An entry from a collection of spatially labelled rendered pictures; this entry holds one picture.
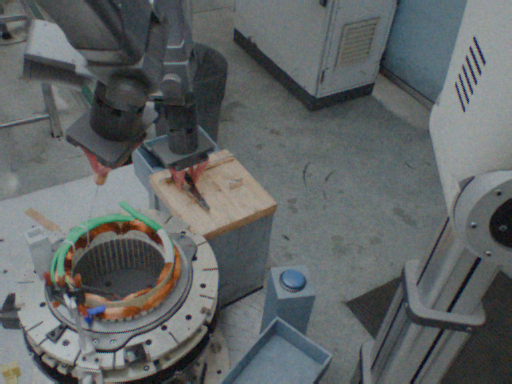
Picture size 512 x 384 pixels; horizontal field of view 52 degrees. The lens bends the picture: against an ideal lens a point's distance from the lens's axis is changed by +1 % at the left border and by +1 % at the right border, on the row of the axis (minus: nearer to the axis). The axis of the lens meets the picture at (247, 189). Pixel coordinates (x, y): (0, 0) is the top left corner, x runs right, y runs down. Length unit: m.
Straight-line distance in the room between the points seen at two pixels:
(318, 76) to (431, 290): 2.46
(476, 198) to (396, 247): 1.98
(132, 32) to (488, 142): 0.34
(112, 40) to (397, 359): 0.67
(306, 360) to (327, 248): 1.58
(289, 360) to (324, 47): 2.37
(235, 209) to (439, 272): 0.44
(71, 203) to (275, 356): 0.80
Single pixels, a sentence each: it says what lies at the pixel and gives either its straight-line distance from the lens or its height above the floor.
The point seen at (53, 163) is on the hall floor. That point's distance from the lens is 2.87.
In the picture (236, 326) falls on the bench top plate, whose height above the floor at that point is 0.78.
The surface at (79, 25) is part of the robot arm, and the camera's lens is 0.44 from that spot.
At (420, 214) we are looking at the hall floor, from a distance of 2.76.
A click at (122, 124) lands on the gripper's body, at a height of 1.44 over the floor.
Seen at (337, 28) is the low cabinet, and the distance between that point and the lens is 3.04.
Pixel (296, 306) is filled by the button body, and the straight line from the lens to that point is 0.98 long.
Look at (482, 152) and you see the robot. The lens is 0.56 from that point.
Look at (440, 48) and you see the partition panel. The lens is 3.25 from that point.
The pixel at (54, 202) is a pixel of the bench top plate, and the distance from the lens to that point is 1.50.
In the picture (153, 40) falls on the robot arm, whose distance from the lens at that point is 0.50.
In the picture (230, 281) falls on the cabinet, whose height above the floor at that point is 0.87.
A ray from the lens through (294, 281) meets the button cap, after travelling 0.96.
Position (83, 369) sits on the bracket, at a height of 1.09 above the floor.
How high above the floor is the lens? 1.80
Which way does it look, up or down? 43 degrees down
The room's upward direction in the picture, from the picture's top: 6 degrees clockwise
